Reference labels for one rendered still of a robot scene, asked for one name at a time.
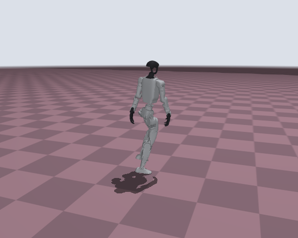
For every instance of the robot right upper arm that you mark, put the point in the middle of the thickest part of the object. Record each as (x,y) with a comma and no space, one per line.
(161,85)

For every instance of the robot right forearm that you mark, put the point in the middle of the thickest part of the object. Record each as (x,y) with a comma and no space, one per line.
(166,106)

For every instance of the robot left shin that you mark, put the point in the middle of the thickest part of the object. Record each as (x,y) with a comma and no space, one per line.
(146,138)

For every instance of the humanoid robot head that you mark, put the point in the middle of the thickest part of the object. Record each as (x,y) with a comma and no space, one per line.
(152,64)

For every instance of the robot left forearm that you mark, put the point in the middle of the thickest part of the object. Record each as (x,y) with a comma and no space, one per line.
(135,103)

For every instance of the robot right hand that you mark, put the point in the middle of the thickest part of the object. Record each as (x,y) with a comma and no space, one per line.
(168,119)

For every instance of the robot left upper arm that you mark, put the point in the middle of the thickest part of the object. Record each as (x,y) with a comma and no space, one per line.
(139,88)

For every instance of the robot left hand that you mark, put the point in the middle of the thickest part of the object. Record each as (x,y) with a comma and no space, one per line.
(131,115)

